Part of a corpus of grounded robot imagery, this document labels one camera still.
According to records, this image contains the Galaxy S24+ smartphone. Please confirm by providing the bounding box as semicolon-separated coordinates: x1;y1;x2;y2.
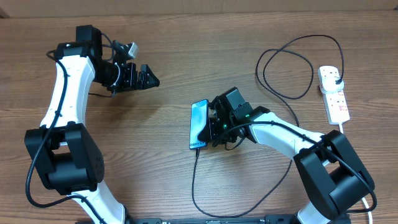
189;99;209;150

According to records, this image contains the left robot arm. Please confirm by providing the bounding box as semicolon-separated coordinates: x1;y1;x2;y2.
24;25;160;223

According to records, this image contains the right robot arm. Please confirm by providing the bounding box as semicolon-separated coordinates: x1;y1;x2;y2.
189;87;377;223

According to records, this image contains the white charger plug adapter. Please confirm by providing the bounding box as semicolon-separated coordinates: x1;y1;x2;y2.
320;77;345;94

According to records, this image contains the white power strip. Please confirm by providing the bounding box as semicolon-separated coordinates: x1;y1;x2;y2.
317;65;351;126

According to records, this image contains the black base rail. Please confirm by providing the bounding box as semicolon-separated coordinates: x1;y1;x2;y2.
127;215;300;224

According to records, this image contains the white power strip cord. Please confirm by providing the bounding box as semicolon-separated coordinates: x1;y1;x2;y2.
338;123;374;224

